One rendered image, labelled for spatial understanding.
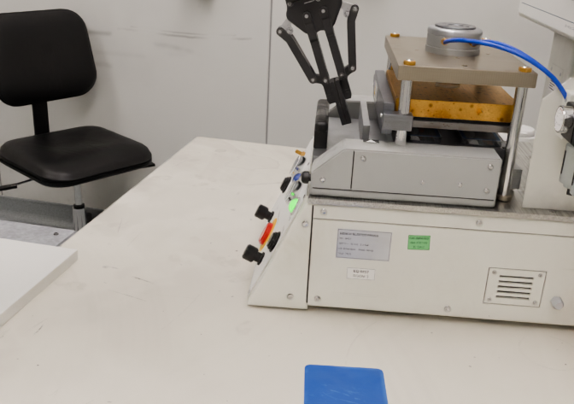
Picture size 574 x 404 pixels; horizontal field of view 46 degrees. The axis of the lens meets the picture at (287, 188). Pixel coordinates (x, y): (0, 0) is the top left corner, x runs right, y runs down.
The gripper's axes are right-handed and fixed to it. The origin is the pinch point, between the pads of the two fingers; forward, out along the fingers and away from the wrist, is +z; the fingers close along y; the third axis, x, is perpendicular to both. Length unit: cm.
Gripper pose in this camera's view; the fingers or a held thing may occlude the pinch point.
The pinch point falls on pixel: (340, 101)
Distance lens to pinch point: 105.7
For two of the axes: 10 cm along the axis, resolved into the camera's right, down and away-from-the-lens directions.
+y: -9.5, 2.5, 1.7
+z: 2.9, 9.0, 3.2
